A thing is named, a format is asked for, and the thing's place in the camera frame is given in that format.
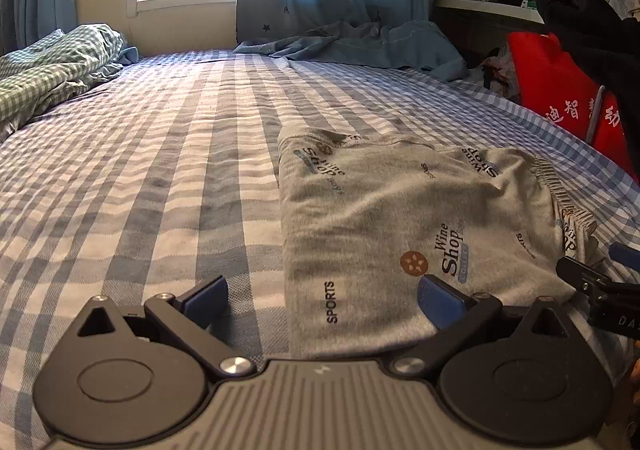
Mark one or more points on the green checked blanket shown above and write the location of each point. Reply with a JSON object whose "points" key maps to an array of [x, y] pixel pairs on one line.
{"points": [[50, 69]]}

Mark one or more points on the grey-blue crumpled garment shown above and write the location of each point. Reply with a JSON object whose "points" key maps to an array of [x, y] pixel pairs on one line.
{"points": [[360, 44]]}

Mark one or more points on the crumpled mixed clothes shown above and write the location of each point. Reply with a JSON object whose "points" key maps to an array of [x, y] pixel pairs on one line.
{"points": [[500, 72]]}

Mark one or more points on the white shelf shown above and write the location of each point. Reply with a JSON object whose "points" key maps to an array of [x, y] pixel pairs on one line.
{"points": [[490, 9]]}

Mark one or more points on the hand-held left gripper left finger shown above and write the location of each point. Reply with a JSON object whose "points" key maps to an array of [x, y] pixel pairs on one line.
{"points": [[207, 297]]}

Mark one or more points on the blue white checked bed sheet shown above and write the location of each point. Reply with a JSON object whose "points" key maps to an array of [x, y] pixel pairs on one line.
{"points": [[150, 154]]}

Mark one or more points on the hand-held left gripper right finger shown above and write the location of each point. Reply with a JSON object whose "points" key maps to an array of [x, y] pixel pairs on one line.
{"points": [[440, 300]]}

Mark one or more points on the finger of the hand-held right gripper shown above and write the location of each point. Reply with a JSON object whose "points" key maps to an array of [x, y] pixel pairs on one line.
{"points": [[625, 257], [580, 272]]}

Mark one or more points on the red bag with white print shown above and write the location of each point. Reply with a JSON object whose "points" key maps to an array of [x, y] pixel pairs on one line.
{"points": [[555, 84]]}

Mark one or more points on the small blue cloth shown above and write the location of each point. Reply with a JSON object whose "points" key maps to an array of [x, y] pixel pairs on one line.
{"points": [[129, 54]]}

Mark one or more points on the grey printed pants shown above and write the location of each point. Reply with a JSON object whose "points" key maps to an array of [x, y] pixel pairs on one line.
{"points": [[400, 215]]}

